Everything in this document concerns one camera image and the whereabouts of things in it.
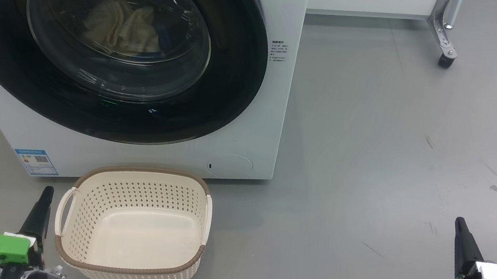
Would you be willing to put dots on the black round glass washer door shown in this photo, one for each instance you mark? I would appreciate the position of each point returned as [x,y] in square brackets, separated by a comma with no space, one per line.
[239,61]

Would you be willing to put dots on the cream perforated laundry basket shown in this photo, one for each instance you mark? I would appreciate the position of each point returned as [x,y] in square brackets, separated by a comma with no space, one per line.
[135,235]

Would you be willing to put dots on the white front-load washing machine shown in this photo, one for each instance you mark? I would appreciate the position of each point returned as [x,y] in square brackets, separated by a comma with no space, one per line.
[284,10]

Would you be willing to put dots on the blue energy label sticker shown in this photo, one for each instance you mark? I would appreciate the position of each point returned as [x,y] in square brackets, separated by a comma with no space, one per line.
[36,162]

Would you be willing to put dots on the metal partition foot with caster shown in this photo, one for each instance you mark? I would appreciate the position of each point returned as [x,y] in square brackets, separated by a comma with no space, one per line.
[444,35]

